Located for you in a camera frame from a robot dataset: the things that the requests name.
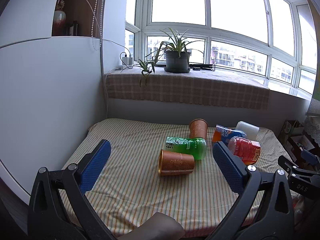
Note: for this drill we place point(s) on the window frame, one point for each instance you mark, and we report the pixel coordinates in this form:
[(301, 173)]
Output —
[(272, 40)]

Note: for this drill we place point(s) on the black device on windowsill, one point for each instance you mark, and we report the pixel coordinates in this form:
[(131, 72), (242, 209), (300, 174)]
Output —
[(197, 66)]

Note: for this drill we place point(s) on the striped table cloth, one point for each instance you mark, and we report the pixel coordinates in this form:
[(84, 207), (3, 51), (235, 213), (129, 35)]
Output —
[(129, 190)]

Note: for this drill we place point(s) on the red orange plastic cup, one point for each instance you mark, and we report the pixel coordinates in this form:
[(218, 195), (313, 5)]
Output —
[(247, 150)]

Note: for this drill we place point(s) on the potted spider plant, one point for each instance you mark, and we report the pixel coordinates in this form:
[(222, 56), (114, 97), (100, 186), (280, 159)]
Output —
[(176, 52)]

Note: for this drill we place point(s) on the plaid windowsill cloth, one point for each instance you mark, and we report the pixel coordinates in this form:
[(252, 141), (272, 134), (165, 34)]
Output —
[(198, 87)]

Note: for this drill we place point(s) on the white power adapter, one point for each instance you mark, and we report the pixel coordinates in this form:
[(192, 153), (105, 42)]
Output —
[(127, 61)]

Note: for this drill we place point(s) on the red white vase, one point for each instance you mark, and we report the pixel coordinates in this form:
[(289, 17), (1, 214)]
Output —
[(59, 18)]

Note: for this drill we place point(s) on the blue orange plastic cup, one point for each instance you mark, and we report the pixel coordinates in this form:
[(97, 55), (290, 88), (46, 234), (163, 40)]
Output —
[(225, 134)]

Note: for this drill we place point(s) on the green white paper bag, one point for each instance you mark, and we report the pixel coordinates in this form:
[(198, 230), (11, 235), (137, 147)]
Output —
[(290, 128)]

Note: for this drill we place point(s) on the brown paper cup far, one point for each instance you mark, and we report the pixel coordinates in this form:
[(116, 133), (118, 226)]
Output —
[(198, 129)]

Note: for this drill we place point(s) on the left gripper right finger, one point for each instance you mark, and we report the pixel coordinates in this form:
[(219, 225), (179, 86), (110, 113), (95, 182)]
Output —
[(263, 208)]

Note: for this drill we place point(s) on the white plastic cup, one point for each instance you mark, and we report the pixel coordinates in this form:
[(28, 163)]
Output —
[(250, 130)]

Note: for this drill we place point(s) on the brown paper cup lying near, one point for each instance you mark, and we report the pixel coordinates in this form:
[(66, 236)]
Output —
[(175, 164)]

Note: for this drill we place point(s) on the dark cardboard box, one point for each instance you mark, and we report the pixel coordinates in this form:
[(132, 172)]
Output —
[(295, 145)]

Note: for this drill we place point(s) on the operator hand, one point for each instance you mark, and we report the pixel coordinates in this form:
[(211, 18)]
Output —
[(159, 226)]

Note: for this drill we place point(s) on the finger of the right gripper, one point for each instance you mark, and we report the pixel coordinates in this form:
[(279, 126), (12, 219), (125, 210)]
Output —
[(303, 182), (310, 158)]

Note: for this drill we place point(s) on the green plastic cup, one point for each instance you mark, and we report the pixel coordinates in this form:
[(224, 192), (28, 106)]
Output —
[(196, 147)]

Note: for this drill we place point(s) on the white lace cloth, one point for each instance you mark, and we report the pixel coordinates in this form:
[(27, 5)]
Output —
[(312, 127)]

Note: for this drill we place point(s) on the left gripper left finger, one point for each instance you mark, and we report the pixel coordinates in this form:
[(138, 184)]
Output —
[(58, 206)]

